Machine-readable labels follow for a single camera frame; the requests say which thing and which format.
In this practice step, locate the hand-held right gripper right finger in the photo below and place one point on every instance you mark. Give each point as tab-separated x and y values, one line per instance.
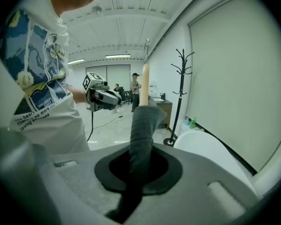
201	172

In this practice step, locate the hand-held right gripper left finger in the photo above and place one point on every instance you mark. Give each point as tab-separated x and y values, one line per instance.
79	172

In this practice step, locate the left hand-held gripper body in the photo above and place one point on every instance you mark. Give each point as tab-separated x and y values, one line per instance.
91	82

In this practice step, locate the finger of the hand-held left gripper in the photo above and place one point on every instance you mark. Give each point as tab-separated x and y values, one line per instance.
110	96

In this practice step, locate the wooden hanger with metal hook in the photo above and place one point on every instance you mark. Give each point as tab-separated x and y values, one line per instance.
144	85

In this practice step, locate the grey garment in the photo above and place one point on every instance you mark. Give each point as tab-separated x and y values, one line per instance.
142	130

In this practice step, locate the black coat rack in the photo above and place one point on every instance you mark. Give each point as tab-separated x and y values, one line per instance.
181	88

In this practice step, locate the person's left forearm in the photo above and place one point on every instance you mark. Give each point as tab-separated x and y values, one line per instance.
77	95

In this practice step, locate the black office chair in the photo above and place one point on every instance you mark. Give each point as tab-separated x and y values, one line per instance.
126	95

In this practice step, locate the white round table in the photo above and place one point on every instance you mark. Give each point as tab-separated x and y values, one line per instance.
208	153

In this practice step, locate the long ceiling light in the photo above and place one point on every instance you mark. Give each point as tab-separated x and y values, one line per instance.
117	55
76	61

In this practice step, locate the white water dispenser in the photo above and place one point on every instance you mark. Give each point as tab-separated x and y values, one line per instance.
153	89

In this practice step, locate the person's printed white shirt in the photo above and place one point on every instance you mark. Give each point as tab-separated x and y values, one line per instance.
49	102

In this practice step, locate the green plastic bottle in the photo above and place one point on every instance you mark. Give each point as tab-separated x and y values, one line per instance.
193	123

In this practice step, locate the small black desktop device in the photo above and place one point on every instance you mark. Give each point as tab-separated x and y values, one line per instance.
163	96

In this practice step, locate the blue small container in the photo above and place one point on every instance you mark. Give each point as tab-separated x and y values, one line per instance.
187	120

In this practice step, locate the dark wooden desk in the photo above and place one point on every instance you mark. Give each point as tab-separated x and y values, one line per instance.
165	111

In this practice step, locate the round ceiling fixture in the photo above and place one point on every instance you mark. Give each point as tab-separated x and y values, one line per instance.
97	9

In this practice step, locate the large pale roller blind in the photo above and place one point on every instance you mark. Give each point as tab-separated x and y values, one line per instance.
236	78

